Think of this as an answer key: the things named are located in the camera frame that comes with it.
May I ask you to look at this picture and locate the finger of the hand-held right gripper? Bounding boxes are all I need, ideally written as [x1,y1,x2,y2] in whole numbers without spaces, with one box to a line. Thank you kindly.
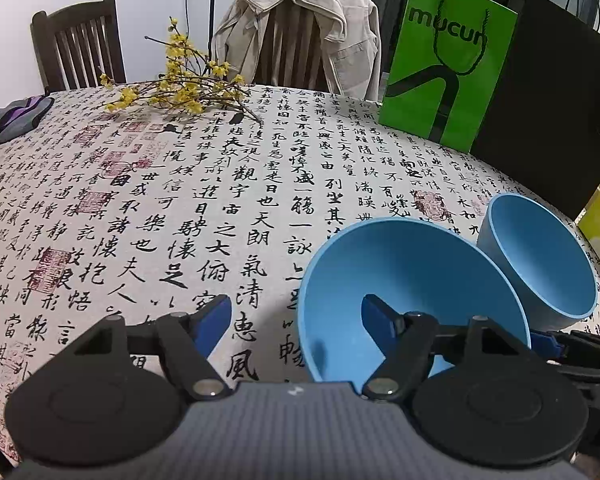
[530,330,600,388]

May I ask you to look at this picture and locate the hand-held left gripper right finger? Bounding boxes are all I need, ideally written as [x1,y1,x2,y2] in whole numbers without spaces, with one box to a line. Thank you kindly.
[361,294,533,401]

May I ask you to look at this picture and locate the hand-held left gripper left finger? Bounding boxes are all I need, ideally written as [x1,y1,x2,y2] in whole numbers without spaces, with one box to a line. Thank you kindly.
[72,294,233,401]

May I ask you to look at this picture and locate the blue bowl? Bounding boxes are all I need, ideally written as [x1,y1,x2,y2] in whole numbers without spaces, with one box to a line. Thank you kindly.
[297,217,532,397]
[476,193,599,333]

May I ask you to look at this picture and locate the calligraphy printed tablecloth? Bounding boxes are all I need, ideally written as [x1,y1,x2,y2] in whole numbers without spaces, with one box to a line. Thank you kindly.
[0,80,600,471]

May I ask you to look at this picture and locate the yellow flower branch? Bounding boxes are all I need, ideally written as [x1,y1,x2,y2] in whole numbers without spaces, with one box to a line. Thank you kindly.
[99,16,263,123]

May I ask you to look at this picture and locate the black paper bag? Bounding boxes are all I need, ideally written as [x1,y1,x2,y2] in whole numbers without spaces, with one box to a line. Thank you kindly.
[470,0,600,222]

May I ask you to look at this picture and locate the green paper bag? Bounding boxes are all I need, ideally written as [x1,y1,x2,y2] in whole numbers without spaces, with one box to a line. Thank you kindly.
[377,0,519,152]

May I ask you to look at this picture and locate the beige jacket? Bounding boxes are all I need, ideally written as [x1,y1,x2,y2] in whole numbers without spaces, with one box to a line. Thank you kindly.
[210,0,382,101]

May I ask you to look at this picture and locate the dark wooden chair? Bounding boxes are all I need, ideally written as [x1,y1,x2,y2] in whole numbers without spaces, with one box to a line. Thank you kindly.
[30,0,127,93]
[252,0,331,92]

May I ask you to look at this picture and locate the grey and purple cloth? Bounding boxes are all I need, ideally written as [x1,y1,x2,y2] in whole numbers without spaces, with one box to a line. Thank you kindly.
[0,94,55,145]

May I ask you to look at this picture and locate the black framed glass door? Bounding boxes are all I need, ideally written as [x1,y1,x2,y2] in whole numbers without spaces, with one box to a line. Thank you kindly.
[286,0,600,101]

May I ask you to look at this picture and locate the studio lamp on black stand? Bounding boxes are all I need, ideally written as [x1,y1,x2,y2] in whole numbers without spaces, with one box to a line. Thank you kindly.
[207,0,220,58]

